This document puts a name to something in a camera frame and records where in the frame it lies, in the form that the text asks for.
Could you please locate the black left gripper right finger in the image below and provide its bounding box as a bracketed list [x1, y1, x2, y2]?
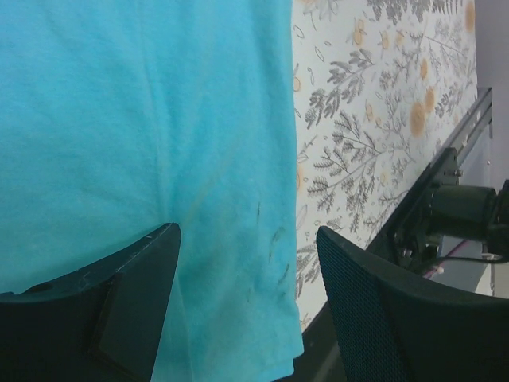
[317, 227, 508, 381]

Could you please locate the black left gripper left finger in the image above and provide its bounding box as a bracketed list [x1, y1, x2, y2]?
[1, 224, 181, 381]

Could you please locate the turquoise t shirt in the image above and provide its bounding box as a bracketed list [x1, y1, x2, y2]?
[1, 1, 303, 381]

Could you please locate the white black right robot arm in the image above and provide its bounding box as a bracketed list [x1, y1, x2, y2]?
[424, 182, 508, 263]

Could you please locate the floral patterned table mat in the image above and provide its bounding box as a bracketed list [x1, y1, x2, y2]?
[292, 0, 477, 329]

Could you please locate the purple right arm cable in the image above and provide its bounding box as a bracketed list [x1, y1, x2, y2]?
[423, 240, 470, 279]

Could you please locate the aluminium frame rail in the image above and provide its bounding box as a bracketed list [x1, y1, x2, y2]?
[427, 88, 493, 168]

